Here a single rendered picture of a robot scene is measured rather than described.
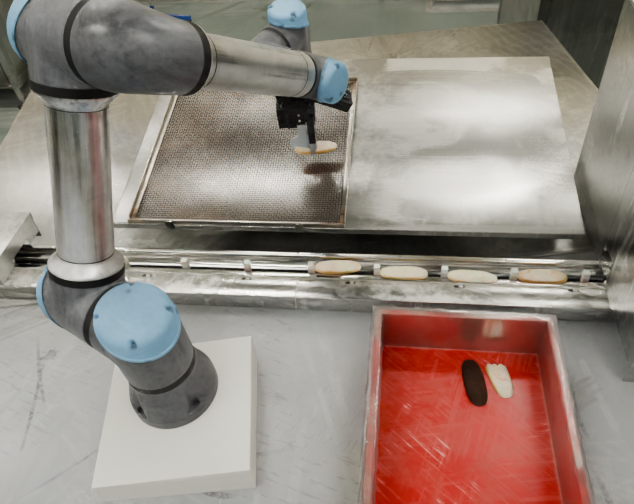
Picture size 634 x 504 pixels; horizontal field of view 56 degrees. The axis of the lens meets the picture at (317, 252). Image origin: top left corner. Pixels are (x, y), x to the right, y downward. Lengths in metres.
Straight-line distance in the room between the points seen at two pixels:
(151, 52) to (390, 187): 0.76
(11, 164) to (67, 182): 1.02
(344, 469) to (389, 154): 0.75
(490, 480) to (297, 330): 0.45
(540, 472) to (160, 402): 0.62
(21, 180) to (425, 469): 1.32
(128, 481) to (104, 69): 0.62
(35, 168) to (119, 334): 1.04
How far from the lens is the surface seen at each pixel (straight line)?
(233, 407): 1.05
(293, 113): 1.31
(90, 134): 0.89
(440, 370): 1.15
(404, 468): 1.05
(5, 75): 3.98
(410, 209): 1.34
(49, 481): 1.17
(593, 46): 2.92
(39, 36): 0.85
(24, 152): 1.96
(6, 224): 1.52
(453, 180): 1.41
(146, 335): 0.89
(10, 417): 1.27
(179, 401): 1.01
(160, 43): 0.77
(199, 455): 1.02
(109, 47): 0.77
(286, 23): 1.17
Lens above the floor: 1.76
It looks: 44 degrees down
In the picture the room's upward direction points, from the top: 6 degrees counter-clockwise
